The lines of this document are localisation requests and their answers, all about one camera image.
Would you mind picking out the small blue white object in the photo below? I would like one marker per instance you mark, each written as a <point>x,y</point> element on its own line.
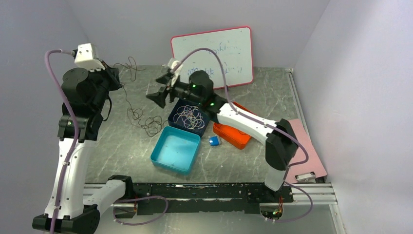
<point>214,141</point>

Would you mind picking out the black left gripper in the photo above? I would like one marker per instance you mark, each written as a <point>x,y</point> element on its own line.
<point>111,73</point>

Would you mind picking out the aluminium frame rail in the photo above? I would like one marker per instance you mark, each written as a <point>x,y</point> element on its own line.
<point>307,195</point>

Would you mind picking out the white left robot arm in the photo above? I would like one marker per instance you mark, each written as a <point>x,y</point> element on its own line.
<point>74,168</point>

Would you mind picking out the teal square tray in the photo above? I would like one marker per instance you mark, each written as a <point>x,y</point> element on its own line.
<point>176,150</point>

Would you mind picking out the dark blue square tray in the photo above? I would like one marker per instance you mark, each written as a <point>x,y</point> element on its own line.
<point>188,117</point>

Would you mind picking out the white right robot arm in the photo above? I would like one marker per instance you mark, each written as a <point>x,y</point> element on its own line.
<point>278,138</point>

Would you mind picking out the orange square tray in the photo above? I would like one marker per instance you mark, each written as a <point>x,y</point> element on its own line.
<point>232,135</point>

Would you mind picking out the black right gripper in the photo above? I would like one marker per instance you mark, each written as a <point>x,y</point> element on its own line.
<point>159,97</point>

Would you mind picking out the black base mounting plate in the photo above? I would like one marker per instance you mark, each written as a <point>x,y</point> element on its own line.
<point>155,198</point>

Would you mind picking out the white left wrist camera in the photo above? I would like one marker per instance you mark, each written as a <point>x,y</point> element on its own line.
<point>87,58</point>

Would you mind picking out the pink-framed whiteboard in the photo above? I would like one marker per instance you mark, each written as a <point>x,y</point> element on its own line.
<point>233,47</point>

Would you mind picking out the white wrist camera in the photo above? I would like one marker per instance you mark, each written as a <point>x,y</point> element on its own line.
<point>87,58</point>
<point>175,67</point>

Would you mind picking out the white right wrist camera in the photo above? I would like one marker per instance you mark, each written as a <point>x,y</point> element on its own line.
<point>175,67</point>

